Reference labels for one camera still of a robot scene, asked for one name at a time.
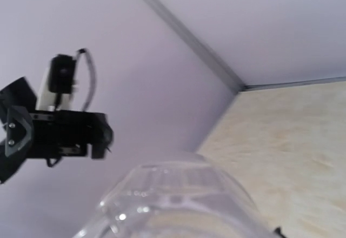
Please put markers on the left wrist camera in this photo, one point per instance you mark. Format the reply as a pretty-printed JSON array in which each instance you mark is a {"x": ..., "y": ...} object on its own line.
[{"x": 57, "y": 85}]

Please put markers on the left aluminium post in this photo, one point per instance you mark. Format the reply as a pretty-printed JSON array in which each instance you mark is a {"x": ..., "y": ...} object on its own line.
[{"x": 205, "y": 53}]

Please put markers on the large clear glass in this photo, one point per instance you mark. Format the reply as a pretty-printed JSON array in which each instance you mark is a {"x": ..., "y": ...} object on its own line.
[{"x": 177, "y": 197}]

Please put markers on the back aluminium rail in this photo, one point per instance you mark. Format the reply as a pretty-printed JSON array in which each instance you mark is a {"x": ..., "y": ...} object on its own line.
[{"x": 292, "y": 84}]

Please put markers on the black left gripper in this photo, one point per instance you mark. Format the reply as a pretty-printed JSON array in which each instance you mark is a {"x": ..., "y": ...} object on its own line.
[{"x": 47, "y": 135}]

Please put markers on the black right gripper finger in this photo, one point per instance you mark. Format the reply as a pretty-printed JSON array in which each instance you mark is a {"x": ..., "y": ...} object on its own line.
[{"x": 278, "y": 232}]

